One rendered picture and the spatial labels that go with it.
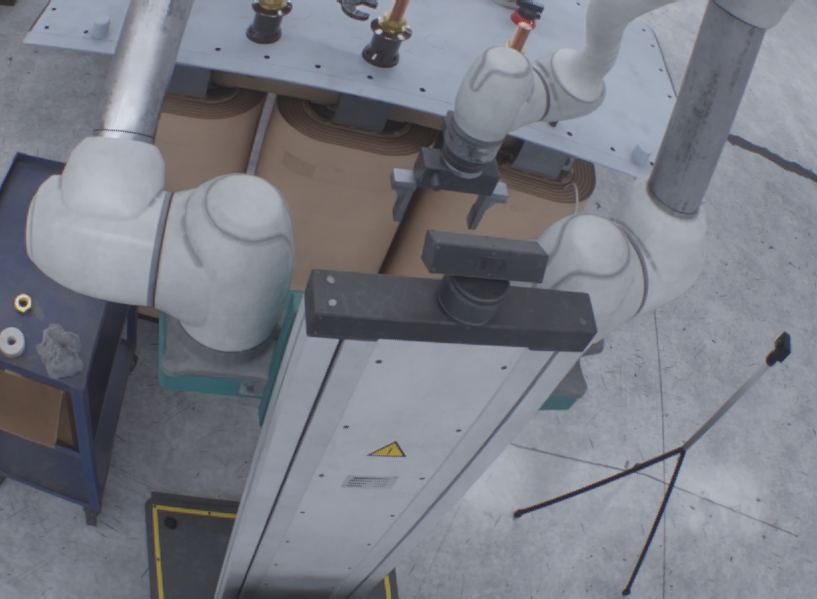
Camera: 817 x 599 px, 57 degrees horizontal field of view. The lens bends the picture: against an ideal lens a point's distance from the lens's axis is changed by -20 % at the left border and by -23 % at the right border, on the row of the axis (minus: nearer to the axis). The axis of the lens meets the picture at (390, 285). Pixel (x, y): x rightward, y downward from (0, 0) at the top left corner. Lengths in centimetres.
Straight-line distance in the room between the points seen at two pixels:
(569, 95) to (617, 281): 34
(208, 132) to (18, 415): 87
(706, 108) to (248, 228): 65
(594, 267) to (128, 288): 61
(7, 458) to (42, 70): 200
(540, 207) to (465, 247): 134
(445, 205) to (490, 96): 103
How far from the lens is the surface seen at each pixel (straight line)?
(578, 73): 144
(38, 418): 201
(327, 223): 238
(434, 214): 241
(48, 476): 266
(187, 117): 218
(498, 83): 136
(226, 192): 111
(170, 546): 238
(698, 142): 128
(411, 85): 196
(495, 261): 99
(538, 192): 230
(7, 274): 212
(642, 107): 229
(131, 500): 277
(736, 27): 120
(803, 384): 424
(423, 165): 150
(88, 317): 204
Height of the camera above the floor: 257
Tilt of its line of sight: 50 degrees down
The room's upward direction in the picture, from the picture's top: 24 degrees clockwise
